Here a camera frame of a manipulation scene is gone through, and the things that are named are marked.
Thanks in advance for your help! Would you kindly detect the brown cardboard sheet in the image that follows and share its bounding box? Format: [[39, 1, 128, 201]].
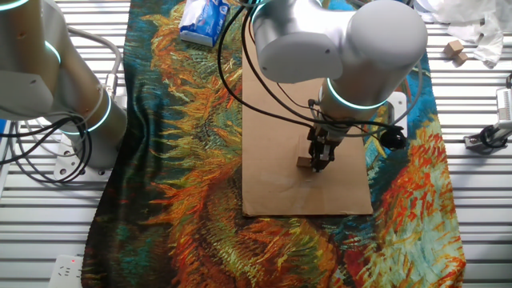
[[242, 10, 374, 218]]

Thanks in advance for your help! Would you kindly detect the blue tissue pack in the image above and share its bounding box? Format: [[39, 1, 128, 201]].
[[178, 0, 231, 48]]

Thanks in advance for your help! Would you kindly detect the light grey arm cable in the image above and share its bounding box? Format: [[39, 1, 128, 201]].
[[310, 59, 424, 139]]

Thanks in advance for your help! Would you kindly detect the sunflower painting print cloth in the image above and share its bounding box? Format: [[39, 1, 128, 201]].
[[81, 0, 467, 288]]

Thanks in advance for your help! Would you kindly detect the pale wooden block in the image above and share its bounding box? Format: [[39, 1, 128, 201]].
[[296, 134, 318, 169]]

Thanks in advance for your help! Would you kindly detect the thick grey robot cable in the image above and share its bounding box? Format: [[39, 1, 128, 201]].
[[66, 26, 123, 99]]

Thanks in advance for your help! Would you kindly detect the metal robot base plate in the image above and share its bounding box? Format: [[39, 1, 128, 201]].
[[53, 131, 114, 182]]

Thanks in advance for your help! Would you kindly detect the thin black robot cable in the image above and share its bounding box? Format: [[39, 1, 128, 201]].
[[0, 114, 94, 185]]

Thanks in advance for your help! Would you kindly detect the white crumpled plastic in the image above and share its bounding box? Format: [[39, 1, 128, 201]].
[[414, 0, 512, 69]]

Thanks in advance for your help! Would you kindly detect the black small camera cable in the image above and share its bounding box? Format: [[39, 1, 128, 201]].
[[478, 124, 499, 150]]

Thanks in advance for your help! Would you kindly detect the black arm cable with coil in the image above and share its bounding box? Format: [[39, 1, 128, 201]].
[[239, 0, 408, 152]]

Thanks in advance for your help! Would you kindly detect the small silver camera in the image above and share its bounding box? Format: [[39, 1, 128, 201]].
[[495, 74, 512, 125]]

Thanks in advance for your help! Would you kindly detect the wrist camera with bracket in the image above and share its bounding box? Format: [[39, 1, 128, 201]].
[[384, 90, 409, 138]]

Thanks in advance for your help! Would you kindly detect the white power strip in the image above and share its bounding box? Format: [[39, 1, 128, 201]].
[[47, 254, 85, 288]]

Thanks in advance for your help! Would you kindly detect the metal camera bracket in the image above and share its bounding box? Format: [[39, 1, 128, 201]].
[[463, 122, 512, 155]]

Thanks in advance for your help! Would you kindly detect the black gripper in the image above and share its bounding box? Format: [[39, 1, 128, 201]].
[[306, 124, 346, 174]]

